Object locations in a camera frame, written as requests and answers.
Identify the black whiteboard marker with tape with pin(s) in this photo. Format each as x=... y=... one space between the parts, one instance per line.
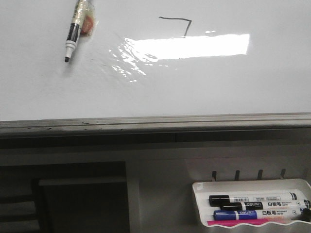
x=82 y=24

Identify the white whiteboard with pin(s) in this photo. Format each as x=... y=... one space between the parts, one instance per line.
x=156 y=58

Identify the grey aluminium whiteboard tray ledge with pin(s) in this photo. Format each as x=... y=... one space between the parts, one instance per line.
x=152 y=124

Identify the metal hook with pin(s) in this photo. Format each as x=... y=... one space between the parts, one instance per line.
x=237 y=175
x=214 y=176
x=282 y=174
x=260 y=173

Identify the white plastic marker tray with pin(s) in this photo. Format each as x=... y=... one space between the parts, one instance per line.
x=202 y=191

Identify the black capped marker top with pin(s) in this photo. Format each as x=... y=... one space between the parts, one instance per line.
x=217 y=200

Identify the blue capped marker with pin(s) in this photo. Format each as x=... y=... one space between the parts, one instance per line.
x=291 y=214

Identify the dark chair back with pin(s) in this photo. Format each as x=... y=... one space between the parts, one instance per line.
x=83 y=205

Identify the pink eraser strip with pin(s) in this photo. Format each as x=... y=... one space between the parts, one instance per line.
x=230 y=223

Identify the black marker middle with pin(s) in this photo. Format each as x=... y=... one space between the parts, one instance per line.
x=261 y=205

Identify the black cap in tray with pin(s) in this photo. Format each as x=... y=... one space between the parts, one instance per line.
x=305 y=215

